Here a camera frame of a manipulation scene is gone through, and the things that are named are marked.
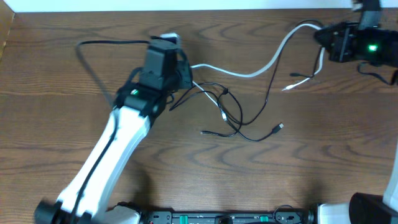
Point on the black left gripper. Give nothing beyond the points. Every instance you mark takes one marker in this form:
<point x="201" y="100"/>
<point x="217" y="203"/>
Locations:
<point x="185" y="73"/>

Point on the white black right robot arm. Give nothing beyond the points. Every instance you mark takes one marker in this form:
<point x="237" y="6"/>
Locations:
<point x="366" y="41"/>

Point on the brown cardboard panel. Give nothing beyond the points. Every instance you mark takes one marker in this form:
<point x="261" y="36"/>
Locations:
<point x="6" y="20"/>

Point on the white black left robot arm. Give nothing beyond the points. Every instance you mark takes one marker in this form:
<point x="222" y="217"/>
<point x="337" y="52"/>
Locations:
<point x="136" y="106"/>

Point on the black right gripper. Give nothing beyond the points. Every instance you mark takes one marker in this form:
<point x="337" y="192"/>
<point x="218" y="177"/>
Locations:
<point x="340" y="52"/>

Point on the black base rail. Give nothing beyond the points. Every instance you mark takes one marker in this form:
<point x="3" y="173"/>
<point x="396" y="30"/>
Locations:
<point x="285" y="214"/>

